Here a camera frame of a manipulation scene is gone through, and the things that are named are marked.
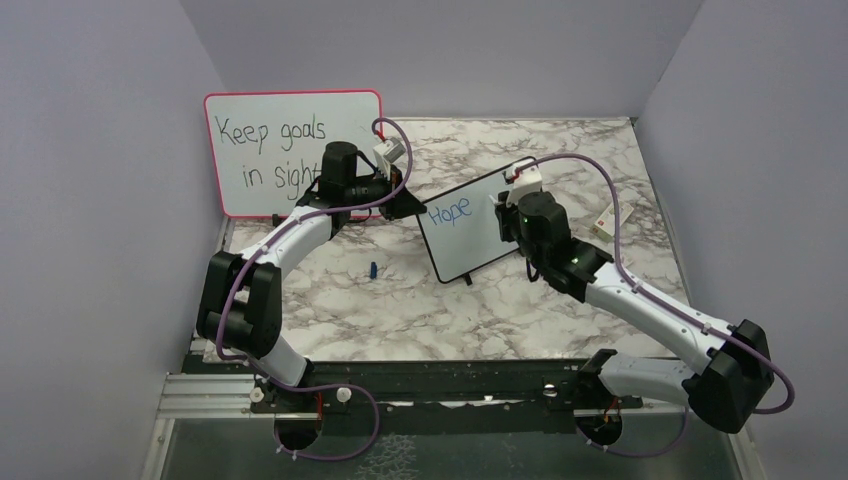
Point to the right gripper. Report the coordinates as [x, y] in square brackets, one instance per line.
[505, 212]

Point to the black framed whiteboard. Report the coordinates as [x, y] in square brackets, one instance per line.
[460, 228]

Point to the black metal base rail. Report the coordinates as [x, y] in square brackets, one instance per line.
[510, 395]

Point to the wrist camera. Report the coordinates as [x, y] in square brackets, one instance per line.
[388, 151]
[522, 182]

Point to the white green eraser box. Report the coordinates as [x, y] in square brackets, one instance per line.
[603, 226]

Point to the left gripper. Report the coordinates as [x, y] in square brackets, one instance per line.
[404, 205]

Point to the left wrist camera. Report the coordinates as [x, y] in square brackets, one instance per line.
[388, 151]

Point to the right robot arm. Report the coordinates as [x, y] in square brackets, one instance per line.
[656, 318]

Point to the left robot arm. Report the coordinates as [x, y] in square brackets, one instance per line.
[240, 308]

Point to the pink framed whiteboard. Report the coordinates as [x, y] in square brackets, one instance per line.
[267, 147]

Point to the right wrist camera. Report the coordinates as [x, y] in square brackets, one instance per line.
[522, 182]

